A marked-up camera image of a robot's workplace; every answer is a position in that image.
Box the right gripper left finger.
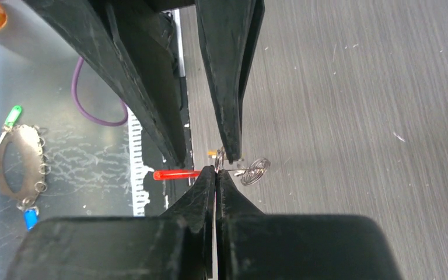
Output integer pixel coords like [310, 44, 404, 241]
[5, 166, 216, 279]

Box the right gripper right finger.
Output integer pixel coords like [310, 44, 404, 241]
[216, 171, 402, 279]

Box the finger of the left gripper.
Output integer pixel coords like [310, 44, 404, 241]
[27, 1, 187, 167]
[195, 0, 265, 160]

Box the metal key holder red handle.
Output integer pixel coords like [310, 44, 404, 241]
[153, 148, 271, 186]

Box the green tag key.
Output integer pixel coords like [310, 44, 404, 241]
[0, 105, 22, 144]

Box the blue tag key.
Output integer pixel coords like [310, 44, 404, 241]
[23, 206, 39, 230]

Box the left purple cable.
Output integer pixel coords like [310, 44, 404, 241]
[71, 57, 129, 128]

